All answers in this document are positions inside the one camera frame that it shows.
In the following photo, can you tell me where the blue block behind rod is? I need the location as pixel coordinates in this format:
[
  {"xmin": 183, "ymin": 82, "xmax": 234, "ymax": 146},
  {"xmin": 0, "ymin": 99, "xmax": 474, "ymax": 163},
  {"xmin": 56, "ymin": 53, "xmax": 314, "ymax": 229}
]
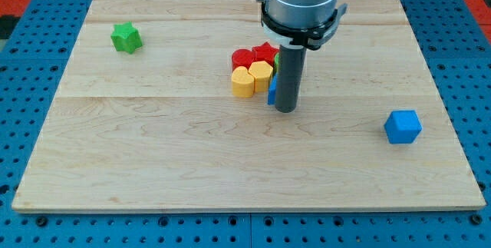
[{"xmin": 267, "ymin": 75, "xmax": 277, "ymax": 105}]

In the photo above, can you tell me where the grey cylindrical pointer rod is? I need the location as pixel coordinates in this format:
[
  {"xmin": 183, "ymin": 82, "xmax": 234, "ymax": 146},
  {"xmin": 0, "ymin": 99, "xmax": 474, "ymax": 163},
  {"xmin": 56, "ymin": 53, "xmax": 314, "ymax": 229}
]
[{"xmin": 275, "ymin": 46, "xmax": 306, "ymax": 113}]

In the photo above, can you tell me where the green star block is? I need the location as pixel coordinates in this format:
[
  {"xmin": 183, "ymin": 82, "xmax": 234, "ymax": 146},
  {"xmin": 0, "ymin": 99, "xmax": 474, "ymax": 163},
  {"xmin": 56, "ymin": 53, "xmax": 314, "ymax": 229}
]
[{"xmin": 110, "ymin": 21, "xmax": 143, "ymax": 54}]

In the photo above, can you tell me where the green block behind rod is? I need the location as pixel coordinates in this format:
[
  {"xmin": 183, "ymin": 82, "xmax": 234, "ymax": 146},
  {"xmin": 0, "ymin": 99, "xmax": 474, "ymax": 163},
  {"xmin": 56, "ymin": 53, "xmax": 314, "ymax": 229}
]
[{"xmin": 273, "ymin": 52, "xmax": 279, "ymax": 75}]

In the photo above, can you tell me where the red cylinder block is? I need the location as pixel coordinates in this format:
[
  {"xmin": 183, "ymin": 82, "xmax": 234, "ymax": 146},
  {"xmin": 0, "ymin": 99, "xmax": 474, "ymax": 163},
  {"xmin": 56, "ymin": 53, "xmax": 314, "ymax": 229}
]
[{"xmin": 231, "ymin": 48, "xmax": 255, "ymax": 70}]

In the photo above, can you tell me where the blue cube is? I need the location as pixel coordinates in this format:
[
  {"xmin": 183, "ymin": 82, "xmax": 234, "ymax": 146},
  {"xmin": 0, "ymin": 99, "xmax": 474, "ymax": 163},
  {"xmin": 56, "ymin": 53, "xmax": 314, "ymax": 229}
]
[{"xmin": 384, "ymin": 110, "xmax": 423, "ymax": 144}]

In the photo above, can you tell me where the wooden board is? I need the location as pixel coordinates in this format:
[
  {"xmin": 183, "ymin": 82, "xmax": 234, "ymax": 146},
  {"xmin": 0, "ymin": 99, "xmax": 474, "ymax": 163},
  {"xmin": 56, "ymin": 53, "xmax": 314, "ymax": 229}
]
[{"xmin": 12, "ymin": 0, "xmax": 486, "ymax": 213}]

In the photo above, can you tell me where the red star block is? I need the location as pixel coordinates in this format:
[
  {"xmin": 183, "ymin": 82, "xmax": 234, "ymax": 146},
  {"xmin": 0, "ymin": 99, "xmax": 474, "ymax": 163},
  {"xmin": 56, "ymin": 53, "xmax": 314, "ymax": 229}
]
[{"xmin": 252, "ymin": 42, "xmax": 279, "ymax": 66}]

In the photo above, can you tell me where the black clamp ring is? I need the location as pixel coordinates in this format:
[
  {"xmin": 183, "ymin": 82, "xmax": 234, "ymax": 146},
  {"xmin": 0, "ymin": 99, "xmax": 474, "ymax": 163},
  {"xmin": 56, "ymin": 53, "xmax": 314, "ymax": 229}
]
[{"xmin": 260, "ymin": 2, "xmax": 348, "ymax": 51}]

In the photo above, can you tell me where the yellow pentagon block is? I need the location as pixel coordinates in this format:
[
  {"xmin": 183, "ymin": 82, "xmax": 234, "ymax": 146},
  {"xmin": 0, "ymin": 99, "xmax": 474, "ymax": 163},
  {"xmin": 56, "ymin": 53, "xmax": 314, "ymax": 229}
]
[{"xmin": 249, "ymin": 61, "xmax": 273, "ymax": 93}]

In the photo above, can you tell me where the yellow heart block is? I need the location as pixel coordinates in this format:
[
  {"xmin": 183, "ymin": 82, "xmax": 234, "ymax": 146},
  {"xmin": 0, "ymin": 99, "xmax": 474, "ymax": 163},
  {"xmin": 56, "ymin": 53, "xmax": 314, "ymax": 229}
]
[{"xmin": 231, "ymin": 66, "xmax": 255, "ymax": 98}]

